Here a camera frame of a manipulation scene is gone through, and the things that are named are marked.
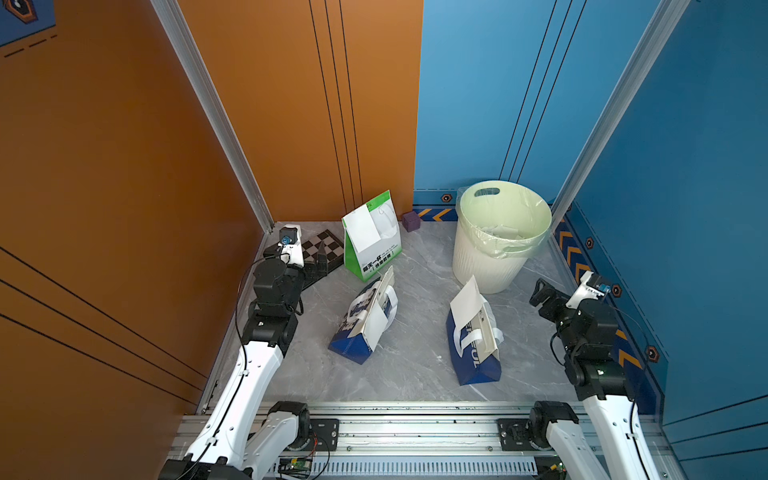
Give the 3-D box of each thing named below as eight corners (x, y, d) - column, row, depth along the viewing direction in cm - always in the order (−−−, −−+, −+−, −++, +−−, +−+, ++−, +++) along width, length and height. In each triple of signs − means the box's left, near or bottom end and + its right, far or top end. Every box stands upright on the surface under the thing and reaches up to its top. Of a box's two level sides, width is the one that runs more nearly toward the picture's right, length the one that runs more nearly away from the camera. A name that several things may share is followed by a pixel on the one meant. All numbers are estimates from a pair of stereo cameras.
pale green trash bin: (453, 300, 100) (470, 243, 78) (444, 241, 117) (456, 180, 95) (526, 300, 100) (565, 243, 78) (507, 241, 117) (534, 180, 95)
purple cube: (407, 232, 120) (408, 224, 116) (402, 222, 124) (402, 213, 120) (420, 229, 122) (421, 220, 118) (414, 219, 125) (415, 210, 121)
